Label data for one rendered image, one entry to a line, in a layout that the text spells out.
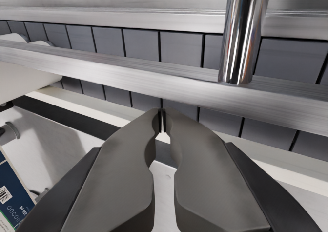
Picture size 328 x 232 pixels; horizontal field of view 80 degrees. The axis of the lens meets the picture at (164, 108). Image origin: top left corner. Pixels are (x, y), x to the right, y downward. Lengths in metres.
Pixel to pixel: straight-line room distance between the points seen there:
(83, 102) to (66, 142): 0.17
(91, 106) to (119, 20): 0.09
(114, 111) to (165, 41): 0.08
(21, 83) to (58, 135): 0.16
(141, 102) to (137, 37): 0.07
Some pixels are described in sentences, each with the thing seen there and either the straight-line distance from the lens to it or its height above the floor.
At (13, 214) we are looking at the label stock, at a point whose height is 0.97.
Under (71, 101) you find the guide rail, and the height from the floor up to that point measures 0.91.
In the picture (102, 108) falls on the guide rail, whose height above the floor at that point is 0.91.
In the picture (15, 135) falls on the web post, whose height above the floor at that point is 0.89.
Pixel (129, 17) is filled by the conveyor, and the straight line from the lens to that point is 0.19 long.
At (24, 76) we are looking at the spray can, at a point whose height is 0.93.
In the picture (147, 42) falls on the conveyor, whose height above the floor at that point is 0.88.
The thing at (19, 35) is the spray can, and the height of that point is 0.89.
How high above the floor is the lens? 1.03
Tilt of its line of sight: 48 degrees down
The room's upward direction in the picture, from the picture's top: 134 degrees counter-clockwise
